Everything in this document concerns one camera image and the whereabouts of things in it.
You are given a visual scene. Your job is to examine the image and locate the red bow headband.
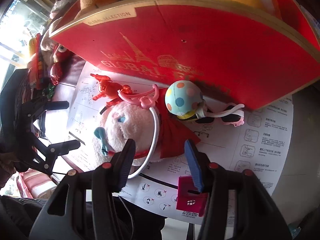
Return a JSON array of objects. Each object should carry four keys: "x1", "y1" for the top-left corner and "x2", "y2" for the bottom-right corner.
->
[{"x1": 156, "y1": 88, "x2": 201, "y2": 159}]

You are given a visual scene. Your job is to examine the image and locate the white plush bear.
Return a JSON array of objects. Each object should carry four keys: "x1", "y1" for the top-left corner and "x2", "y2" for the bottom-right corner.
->
[{"x1": 92, "y1": 101, "x2": 155, "y2": 167}]

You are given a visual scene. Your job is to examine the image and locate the red plush toy pile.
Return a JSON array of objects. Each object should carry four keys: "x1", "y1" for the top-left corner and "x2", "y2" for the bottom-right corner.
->
[{"x1": 27, "y1": 33, "x2": 73, "y2": 90}]

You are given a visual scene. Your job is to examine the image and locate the white instruction sheet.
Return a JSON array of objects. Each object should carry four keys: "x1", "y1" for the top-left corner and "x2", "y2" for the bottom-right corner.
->
[{"x1": 68, "y1": 63, "x2": 293, "y2": 224}]

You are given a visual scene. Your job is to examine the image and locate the pink heart sunglasses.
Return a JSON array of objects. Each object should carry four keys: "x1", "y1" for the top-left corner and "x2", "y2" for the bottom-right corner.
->
[{"x1": 195, "y1": 103, "x2": 245, "y2": 127}]

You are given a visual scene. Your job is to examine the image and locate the white thin headband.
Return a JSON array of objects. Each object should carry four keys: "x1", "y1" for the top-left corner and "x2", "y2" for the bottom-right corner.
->
[{"x1": 127, "y1": 107, "x2": 160, "y2": 179}]

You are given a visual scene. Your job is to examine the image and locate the polka dot bee plush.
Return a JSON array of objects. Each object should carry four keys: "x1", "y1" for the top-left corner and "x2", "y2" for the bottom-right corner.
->
[{"x1": 164, "y1": 80, "x2": 204, "y2": 120}]

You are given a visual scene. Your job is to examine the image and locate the red gift box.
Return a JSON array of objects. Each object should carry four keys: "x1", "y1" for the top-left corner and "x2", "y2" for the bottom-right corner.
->
[{"x1": 52, "y1": 0, "x2": 319, "y2": 109}]

